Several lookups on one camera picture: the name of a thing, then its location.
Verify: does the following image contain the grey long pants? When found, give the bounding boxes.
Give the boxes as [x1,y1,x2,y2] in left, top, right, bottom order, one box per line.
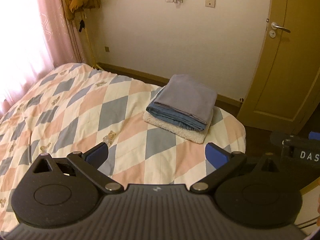
[155,74,217,124]

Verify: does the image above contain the folded white fleece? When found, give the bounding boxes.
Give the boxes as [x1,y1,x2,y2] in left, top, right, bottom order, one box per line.
[142,86,214,145]

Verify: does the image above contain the checkered pastel quilt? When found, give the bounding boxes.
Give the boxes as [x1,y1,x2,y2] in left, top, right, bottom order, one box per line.
[0,62,247,233]

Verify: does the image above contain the yellow wooden door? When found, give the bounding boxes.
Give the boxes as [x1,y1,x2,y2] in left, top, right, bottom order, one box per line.
[237,0,319,134]

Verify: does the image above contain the folded blue jeans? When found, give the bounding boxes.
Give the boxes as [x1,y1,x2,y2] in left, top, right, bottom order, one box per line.
[146,99,207,132]

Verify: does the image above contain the pink curtain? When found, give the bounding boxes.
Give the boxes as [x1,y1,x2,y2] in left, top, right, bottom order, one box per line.
[1,0,86,115]

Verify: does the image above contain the silver door handle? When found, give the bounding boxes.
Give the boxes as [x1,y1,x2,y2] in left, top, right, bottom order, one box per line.
[269,22,291,38]

